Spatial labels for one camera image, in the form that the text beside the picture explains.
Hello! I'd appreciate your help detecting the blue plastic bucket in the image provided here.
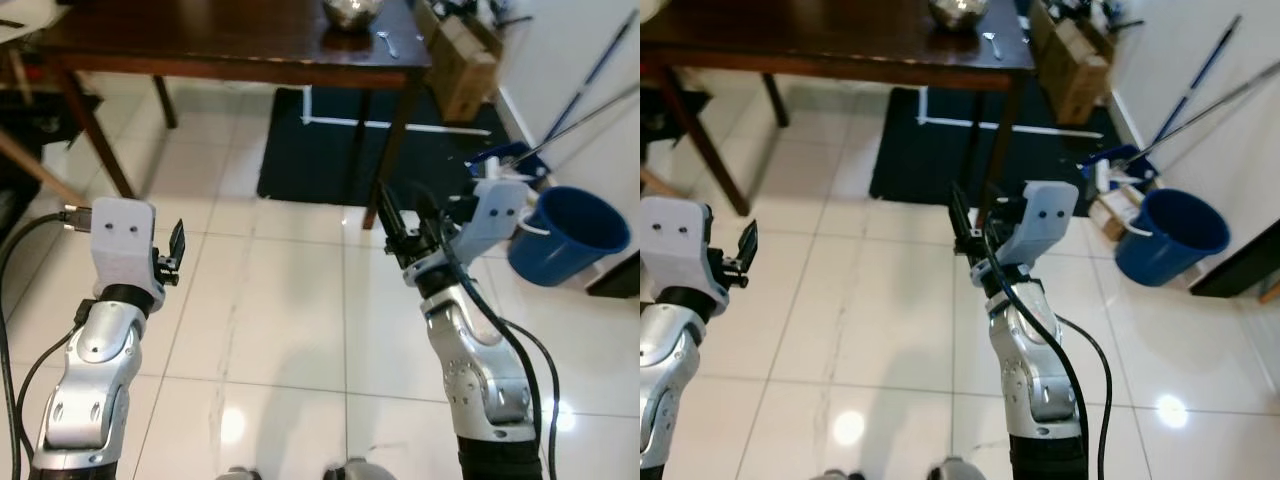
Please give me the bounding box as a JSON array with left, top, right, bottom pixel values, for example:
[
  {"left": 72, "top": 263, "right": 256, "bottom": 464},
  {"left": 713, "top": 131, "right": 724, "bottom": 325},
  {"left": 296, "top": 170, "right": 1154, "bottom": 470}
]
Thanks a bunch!
[
  {"left": 1114, "top": 187, "right": 1232, "bottom": 289},
  {"left": 507, "top": 186, "right": 632, "bottom": 289}
]

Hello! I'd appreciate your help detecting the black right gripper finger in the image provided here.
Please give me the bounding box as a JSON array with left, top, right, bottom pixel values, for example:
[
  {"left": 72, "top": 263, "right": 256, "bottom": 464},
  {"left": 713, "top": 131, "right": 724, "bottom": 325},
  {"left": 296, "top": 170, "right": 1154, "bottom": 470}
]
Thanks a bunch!
[
  {"left": 415, "top": 190, "right": 443, "bottom": 243},
  {"left": 378, "top": 185, "right": 404, "bottom": 244},
  {"left": 983, "top": 194, "right": 1010, "bottom": 246},
  {"left": 950, "top": 186, "right": 974, "bottom": 247}
]

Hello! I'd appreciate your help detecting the black cabinet edge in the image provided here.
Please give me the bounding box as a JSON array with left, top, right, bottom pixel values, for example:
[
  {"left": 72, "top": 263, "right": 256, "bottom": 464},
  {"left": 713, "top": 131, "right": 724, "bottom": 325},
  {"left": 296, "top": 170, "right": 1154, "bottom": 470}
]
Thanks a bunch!
[
  {"left": 1190, "top": 215, "right": 1280, "bottom": 299},
  {"left": 585, "top": 248, "right": 641, "bottom": 299}
]

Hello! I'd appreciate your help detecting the light wooden furniture leg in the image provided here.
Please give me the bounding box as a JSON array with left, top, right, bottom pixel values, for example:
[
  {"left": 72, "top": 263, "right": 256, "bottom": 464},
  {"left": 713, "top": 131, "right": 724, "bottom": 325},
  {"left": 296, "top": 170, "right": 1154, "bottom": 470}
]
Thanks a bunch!
[
  {"left": 640, "top": 165, "right": 677, "bottom": 199},
  {"left": 0, "top": 128, "right": 63, "bottom": 208}
]

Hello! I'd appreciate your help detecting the light grey right wrist camera mount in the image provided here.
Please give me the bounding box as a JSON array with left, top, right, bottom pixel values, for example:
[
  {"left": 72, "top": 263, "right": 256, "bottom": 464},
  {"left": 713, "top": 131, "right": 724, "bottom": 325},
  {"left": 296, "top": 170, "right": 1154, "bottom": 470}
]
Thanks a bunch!
[
  {"left": 452, "top": 178, "right": 533, "bottom": 269},
  {"left": 998, "top": 181, "right": 1081, "bottom": 271}
]

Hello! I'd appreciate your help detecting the light grey left wrist camera mount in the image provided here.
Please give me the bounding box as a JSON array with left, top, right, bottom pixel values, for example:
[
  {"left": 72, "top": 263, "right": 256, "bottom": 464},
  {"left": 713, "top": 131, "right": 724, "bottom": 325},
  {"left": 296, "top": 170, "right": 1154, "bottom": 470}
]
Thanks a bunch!
[
  {"left": 640, "top": 196, "right": 715, "bottom": 306},
  {"left": 88, "top": 197, "right": 163, "bottom": 301}
]

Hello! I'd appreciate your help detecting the dark floor mat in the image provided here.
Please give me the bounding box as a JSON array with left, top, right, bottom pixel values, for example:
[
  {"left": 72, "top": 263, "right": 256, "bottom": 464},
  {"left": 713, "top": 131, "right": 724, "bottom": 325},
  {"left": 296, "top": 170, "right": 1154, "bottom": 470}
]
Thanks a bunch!
[
  {"left": 257, "top": 87, "right": 523, "bottom": 208},
  {"left": 868, "top": 87, "right": 1126, "bottom": 208}
]

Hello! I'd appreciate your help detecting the blue white mop head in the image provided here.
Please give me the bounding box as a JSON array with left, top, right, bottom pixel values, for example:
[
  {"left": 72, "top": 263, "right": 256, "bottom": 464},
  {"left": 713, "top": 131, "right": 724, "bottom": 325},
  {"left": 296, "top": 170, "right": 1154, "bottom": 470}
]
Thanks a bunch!
[
  {"left": 1078, "top": 145, "right": 1161, "bottom": 201},
  {"left": 465, "top": 143, "right": 553, "bottom": 196}
]

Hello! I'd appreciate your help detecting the white floor tape line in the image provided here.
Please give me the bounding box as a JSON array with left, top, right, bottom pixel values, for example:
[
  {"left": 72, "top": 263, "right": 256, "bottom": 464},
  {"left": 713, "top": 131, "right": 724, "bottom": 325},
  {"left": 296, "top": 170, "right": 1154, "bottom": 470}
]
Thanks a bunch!
[{"left": 915, "top": 87, "right": 1096, "bottom": 138}]

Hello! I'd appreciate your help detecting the brown cardboard box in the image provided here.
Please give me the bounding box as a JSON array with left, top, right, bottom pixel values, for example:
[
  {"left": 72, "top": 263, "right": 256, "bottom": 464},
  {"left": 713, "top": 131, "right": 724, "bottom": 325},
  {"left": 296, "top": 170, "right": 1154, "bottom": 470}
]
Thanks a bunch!
[
  {"left": 413, "top": 0, "right": 503, "bottom": 124},
  {"left": 1025, "top": 0, "right": 1113, "bottom": 126}
]

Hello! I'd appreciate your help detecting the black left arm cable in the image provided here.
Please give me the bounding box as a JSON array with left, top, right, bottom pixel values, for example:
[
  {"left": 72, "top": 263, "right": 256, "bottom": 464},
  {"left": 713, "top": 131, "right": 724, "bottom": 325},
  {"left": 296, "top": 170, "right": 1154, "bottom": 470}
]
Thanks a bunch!
[{"left": 0, "top": 207, "right": 96, "bottom": 471}]

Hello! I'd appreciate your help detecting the shiny metal bowl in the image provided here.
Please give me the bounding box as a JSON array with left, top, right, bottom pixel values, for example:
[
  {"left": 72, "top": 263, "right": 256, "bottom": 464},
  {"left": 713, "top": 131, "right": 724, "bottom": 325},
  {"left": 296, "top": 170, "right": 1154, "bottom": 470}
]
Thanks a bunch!
[
  {"left": 322, "top": 0, "right": 385, "bottom": 32},
  {"left": 928, "top": 0, "right": 989, "bottom": 31}
]

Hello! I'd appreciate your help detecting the dark furniture piece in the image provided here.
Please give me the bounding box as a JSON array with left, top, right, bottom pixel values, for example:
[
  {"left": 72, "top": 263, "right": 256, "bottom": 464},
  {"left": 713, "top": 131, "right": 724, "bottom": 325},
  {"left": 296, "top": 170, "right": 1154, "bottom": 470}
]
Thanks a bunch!
[
  {"left": 640, "top": 90, "right": 693, "bottom": 151},
  {"left": 0, "top": 92, "right": 103, "bottom": 246}
]

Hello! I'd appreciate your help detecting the silver metal pole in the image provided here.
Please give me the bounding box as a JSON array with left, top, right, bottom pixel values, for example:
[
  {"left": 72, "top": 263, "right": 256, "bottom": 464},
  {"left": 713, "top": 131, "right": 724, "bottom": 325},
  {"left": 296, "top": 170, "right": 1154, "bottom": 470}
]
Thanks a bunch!
[
  {"left": 505, "top": 83, "right": 641, "bottom": 169},
  {"left": 1120, "top": 60, "right": 1280, "bottom": 166}
]

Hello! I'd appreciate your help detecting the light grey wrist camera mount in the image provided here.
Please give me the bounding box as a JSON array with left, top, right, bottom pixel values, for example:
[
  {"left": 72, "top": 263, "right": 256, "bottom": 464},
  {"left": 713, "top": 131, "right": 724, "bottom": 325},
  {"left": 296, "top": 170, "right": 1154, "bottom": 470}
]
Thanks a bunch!
[
  {"left": 998, "top": 181, "right": 1081, "bottom": 271},
  {"left": 88, "top": 197, "right": 163, "bottom": 301},
  {"left": 640, "top": 196, "right": 715, "bottom": 306},
  {"left": 452, "top": 178, "right": 533, "bottom": 269}
]

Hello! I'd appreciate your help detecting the dark wooden table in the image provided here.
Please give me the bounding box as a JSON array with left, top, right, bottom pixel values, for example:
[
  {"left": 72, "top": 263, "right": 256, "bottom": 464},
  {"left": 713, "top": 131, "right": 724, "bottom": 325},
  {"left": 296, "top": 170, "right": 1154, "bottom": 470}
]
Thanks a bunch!
[
  {"left": 35, "top": 0, "right": 433, "bottom": 231},
  {"left": 640, "top": 0, "right": 1037, "bottom": 218}
]

